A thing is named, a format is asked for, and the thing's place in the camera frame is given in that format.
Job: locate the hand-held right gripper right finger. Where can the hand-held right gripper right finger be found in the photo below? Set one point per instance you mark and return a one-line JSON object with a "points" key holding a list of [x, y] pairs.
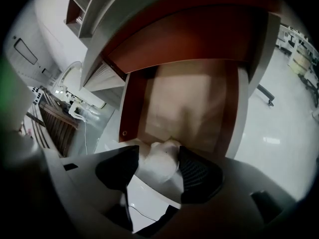
{"points": [[199, 178]]}

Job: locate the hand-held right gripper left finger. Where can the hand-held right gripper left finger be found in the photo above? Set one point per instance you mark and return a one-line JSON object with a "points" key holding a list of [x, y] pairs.
{"points": [[112, 173]]}

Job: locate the white ball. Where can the white ball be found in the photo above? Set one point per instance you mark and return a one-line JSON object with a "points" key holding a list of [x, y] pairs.
{"points": [[162, 158]]}

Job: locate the red wooden drawer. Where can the red wooden drawer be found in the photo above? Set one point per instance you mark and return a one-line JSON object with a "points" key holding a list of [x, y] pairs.
{"points": [[187, 103]]}

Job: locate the dark staircase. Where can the dark staircase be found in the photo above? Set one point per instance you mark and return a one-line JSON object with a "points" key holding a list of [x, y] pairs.
{"points": [[57, 128]]}

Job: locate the white stool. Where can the white stool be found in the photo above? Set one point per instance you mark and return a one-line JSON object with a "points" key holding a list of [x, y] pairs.
{"points": [[72, 109]]}

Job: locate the gray wooden desk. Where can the gray wooden desk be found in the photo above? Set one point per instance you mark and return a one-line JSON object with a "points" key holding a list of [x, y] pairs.
{"points": [[104, 81]]}

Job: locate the black framed ceiling lamp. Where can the black framed ceiling lamp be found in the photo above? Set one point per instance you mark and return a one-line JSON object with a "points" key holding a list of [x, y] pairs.
{"points": [[25, 50]]}

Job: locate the white cylinder pedestal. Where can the white cylinder pedestal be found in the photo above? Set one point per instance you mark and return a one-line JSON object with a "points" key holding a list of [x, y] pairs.
{"points": [[72, 76]]}

